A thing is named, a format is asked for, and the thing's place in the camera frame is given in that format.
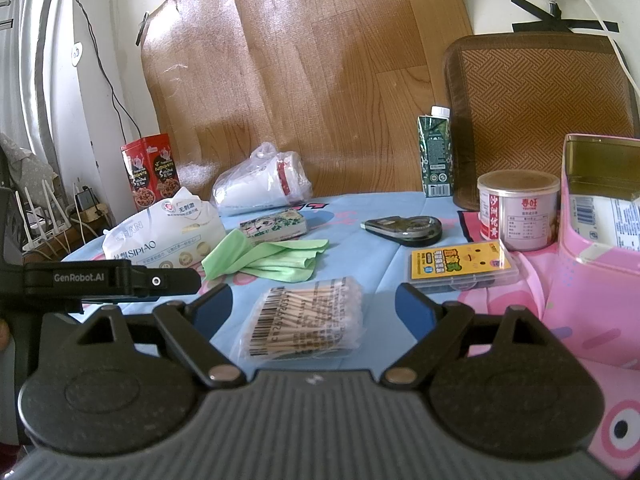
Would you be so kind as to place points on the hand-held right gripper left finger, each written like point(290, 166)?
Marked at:
point(212, 310)

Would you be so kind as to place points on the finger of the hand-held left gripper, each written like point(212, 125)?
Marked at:
point(170, 281)

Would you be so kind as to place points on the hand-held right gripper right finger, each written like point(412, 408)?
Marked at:
point(415, 310)

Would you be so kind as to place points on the green cloth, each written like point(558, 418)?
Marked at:
point(265, 257)

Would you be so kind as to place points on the pink tin box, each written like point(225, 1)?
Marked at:
point(595, 300)

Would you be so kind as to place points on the white box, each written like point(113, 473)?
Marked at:
point(600, 220)

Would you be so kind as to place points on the white tissue pack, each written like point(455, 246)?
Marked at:
point(160, 235)

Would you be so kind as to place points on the white antenna router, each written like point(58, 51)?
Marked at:
point(37, 230)

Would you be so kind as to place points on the yellow card case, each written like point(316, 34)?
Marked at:
point(460, 265)

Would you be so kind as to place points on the printed blue tablecloth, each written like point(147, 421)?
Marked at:
point(360, 260)

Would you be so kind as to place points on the black tape dispenser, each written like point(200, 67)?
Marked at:
point(405, 230)

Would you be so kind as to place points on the green printed card box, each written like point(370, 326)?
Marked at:
point(272, 226)

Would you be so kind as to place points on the red snack box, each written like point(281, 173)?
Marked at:
point(150, 175)

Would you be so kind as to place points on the bagged white paper cups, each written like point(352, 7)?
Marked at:
point(260, 185)

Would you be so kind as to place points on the red label can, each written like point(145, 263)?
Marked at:
point(515, 215)

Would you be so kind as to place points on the green drink carton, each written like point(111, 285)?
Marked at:
point(435, 155)

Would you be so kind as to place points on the grey curtain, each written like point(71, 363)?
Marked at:
point(30, 60)

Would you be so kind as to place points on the brown woven mat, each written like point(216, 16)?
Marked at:
point(530, 110)

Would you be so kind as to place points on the wood pattern sheet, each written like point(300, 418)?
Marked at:
point(300, 60)

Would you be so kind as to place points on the short black tape strip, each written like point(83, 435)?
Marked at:
point(530, 6)

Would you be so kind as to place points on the long black tape strip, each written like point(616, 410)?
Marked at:
point(575, 26)

